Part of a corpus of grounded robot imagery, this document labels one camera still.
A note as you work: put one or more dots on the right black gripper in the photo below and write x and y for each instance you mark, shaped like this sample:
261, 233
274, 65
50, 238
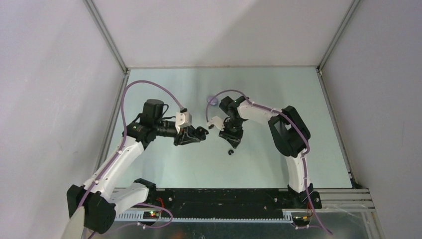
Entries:
234, 139

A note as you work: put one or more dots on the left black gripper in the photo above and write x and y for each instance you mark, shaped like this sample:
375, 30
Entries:
185, 136

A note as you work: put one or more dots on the purple earbud charging case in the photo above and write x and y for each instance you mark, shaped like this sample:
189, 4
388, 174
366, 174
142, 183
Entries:
213, 101

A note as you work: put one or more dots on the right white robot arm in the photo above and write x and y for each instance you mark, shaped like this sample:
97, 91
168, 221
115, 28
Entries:
290, 136

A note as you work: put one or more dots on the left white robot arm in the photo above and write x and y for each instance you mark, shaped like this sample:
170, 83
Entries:
95, 204

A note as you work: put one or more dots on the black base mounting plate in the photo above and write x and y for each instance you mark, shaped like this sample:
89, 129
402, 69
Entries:
236, 204

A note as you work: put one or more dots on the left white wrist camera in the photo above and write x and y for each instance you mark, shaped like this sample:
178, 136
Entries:
183, 119

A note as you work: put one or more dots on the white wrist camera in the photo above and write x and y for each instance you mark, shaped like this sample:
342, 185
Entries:
183, 119
216, 122

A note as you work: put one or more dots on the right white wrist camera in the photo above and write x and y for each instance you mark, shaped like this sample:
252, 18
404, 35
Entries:
216, 122

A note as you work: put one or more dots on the aluminium frame rail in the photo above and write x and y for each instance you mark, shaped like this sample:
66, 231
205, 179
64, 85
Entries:
109, 40

